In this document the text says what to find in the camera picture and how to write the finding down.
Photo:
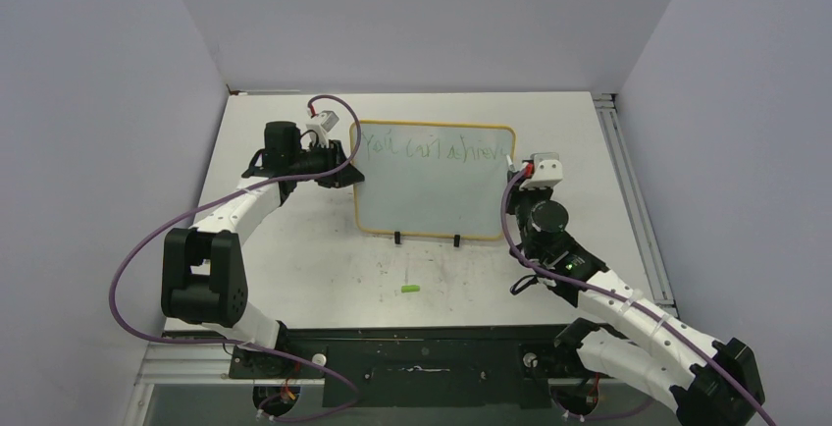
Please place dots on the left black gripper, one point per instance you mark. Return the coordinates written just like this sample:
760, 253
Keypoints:
335, 157

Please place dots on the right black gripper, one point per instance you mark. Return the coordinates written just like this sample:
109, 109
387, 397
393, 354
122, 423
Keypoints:
521, 191

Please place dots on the yellow framed whiteboard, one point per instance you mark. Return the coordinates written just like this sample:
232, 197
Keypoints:
431, 180

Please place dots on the white green marker pen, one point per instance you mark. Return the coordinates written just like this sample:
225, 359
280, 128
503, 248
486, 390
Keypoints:
510, 164

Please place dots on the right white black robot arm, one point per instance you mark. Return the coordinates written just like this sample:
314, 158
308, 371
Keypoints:
623, 335

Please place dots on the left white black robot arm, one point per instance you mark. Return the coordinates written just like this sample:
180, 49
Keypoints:
204, 281

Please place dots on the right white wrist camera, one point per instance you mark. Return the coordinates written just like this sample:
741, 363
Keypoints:
543, 170

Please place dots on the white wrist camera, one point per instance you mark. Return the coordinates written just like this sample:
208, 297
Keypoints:
543, 170
319, 126

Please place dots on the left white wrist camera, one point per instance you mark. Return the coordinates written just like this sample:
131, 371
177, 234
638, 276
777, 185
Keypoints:
319, 126

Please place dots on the metal wire whiteboard stand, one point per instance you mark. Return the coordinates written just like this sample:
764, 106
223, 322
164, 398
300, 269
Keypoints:
399, 238

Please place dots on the right aluminium rail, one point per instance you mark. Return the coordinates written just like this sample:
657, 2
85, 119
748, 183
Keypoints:
639, 216

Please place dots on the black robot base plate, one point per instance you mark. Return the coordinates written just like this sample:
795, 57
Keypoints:
423, 367

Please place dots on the front aluminium frame rail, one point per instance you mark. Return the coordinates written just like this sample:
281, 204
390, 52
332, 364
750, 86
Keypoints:
190, 385

